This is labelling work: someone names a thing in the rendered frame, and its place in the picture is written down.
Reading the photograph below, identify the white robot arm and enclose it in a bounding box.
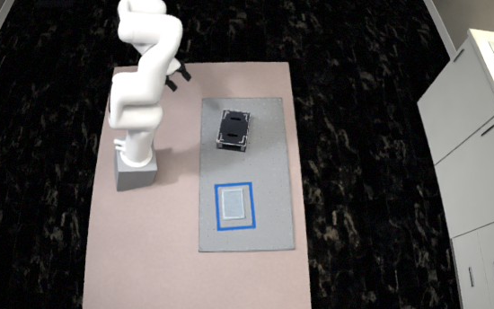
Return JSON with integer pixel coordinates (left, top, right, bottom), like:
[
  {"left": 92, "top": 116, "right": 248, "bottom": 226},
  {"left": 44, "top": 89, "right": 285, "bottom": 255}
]
[{"left": 109, "top": 0, "right": 182, "bottom": 168}]

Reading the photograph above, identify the blue tape rectangle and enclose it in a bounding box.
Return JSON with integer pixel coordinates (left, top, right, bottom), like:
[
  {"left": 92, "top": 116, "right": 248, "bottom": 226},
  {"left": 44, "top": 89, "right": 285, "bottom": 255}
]
[{"left": 215, "top": 181, "right": 256, "bottom": 231}]

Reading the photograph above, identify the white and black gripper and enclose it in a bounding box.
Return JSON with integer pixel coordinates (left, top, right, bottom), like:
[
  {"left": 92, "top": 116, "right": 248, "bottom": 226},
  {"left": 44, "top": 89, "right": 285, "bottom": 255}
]
[{"left": 164, "top": 58, "right": 192, "bottom": 92}]

